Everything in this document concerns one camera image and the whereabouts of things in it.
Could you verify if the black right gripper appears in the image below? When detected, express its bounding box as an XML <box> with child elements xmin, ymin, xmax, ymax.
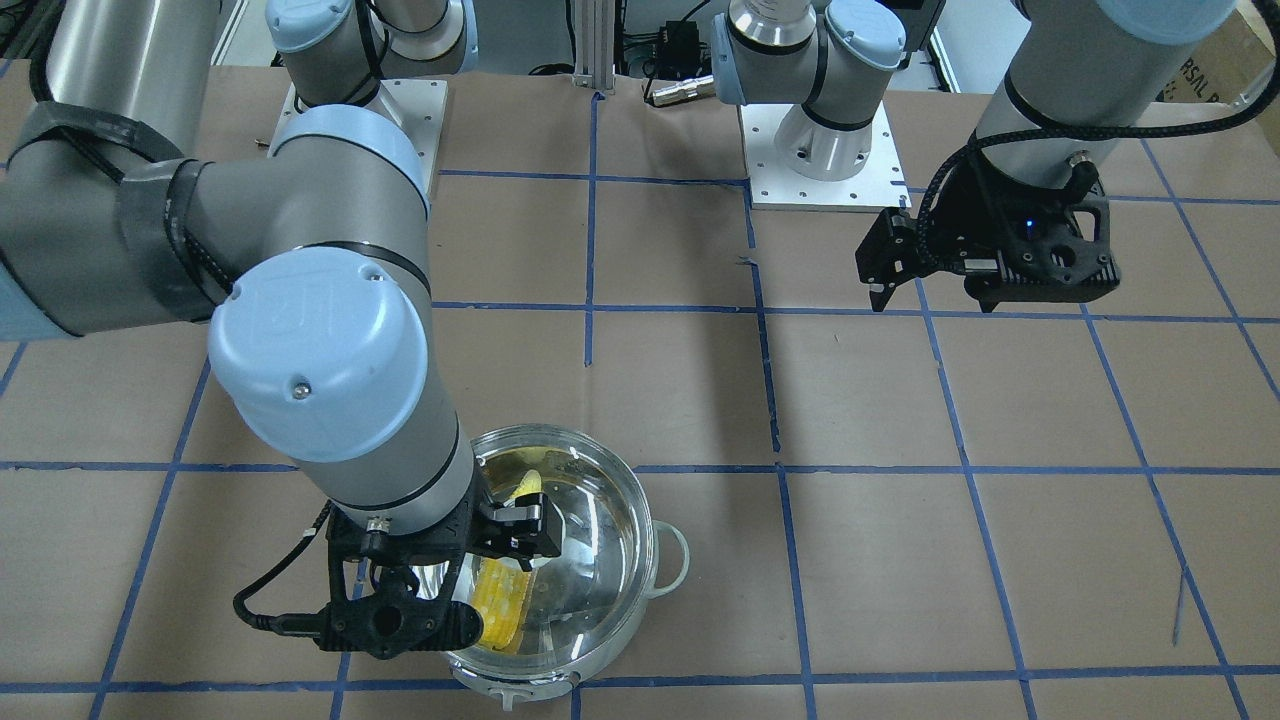
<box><xmin>317</xmin><ymin>489</ymin><xmax>563</xmax><ymax>659</ymax></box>

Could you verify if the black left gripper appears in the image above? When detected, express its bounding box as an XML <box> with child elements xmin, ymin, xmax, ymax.
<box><xmin>855</xmin><ymin>152</ymin><xmax>1121</xmax><ymax>313</ymax></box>

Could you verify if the yellow corn cob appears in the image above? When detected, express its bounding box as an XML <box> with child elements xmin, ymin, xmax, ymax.
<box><xmin>470</xmin><ymin>470</ymin><xmax>547</xmax><ymax>653</ymax></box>

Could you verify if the glass pot lid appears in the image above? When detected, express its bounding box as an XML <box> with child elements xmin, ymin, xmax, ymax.
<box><xmin>451</xmin><ymin>424</ymin><xmax>654</xmax><ymax>675</ymax></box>

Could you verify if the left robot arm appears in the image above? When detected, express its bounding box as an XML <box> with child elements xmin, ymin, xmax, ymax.
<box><xmin>710</xmin><ymin>1</ymin><xmax>1277</xmax><ymax>313</ymax></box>

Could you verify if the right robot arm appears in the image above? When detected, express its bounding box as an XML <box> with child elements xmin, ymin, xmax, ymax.
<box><xmin>3</xmin><ymin>1</ymin><xmax>561</xmax><ymax>659</ymax></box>

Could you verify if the pale green steel pot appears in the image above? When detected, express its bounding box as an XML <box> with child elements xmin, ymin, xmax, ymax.
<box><xmin>447</xmin><ymin>424</ymin><xmax>690</xmax><ymax>708</ymax></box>

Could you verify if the cardboard box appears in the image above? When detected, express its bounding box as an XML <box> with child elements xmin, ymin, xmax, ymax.
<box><xmin>1158</xmin><ymin>1</ymin><xmax>1276</xmax><ymax>108</ymax></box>

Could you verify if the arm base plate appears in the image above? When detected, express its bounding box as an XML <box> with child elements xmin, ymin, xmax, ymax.
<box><xmin>268</xmin><ymin>79</ymin><xmax>449</xmax><ymax>205</ymax></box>
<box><xmin>740</xmin><ymin>104</ymin><xmax>911</xmax><ymax>214</ymax></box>

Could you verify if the aluminium frame post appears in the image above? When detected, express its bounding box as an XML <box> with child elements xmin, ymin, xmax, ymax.
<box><xmin>570</xmin><ymin>0</ymin><xmax>620</xmax><ymax>96</ymax></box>

